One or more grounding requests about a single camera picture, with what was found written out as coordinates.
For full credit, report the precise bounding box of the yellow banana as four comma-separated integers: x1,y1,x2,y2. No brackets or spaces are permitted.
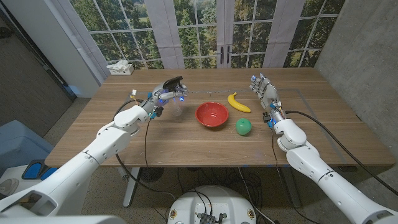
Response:
227,91,252,114

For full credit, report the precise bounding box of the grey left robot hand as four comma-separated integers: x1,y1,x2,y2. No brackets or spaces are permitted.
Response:
148,83,188,110

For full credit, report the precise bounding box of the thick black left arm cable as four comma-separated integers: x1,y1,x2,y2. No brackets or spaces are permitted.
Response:
113,98,177,202

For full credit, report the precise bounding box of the blue plastic bin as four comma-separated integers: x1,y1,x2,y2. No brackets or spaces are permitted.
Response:
0,119,55,177

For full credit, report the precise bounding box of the white table leg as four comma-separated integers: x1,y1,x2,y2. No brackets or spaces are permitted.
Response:
123,167,141,208

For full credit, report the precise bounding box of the green apple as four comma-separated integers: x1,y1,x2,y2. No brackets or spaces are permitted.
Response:
235,118,252,136

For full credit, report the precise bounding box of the grey table leg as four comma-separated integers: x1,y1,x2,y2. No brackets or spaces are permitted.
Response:
281,167,302,208

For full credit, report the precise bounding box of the grey white sneaker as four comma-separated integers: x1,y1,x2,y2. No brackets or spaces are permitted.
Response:
0,178,19,197

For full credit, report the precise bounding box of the black round floor device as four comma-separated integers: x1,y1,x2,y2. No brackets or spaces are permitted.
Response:
139,167,165,183

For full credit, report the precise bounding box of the white floor platform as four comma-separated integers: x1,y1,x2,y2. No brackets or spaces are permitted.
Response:
0,164,93,215

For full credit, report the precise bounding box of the blue foot pedal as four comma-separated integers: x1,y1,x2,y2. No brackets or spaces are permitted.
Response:
39,167,60,182
21,160,44,180

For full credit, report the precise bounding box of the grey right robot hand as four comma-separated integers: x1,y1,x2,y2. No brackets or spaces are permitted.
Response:
249,73,280,110

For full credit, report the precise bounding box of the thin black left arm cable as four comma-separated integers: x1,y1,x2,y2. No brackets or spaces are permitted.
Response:
143,119,152,169

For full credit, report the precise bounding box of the clear plastic cup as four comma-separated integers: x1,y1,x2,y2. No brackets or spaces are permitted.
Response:
162,76,185,117

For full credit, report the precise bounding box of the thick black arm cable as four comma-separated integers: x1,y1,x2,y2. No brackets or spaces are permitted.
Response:
284,110,398,197
113,98,177,202

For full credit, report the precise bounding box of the red bowl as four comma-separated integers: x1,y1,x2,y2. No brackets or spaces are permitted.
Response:
195,101,229,128

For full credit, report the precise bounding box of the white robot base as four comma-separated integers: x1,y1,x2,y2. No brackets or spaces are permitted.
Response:
167,185,257,224

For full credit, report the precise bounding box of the white tissue box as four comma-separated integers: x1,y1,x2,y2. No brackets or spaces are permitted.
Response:
106,60,135,76

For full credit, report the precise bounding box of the printed window backdrop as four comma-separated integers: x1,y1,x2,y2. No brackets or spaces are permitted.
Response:
51,0,346,82

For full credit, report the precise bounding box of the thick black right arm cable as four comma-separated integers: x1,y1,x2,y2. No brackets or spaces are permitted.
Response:
284,110,398,197

